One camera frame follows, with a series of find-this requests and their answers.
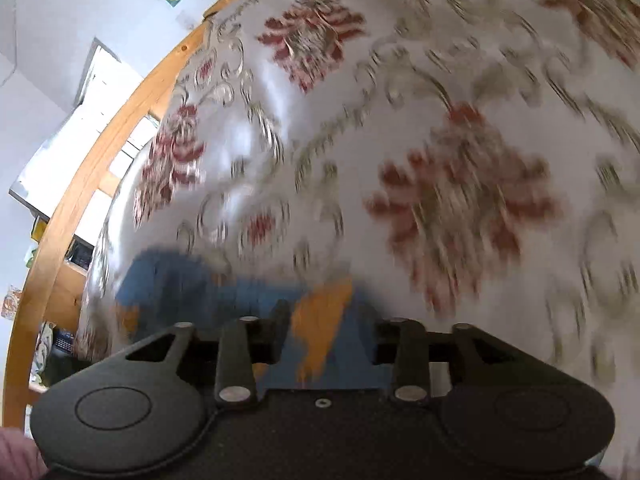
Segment floral white bedspread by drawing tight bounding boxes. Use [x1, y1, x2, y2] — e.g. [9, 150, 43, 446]
[74, 0, 640, 391]

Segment blue pants with orange cars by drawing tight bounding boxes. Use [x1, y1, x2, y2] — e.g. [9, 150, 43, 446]
[115, 250, 392, 391]

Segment wooden bed frame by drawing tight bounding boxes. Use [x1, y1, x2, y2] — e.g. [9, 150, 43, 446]
[1, 0, 256, 429]

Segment white window frame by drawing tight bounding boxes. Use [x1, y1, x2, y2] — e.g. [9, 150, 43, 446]
[10, 39, 142, 217]

